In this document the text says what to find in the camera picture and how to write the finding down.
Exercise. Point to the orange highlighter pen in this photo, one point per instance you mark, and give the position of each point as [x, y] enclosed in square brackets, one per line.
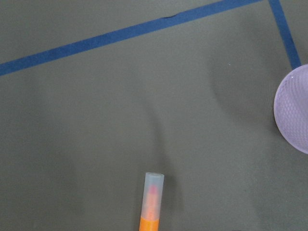
[151, 201]

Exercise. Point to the pink mesh pen holder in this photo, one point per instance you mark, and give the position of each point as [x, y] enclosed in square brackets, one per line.
[290, 108]

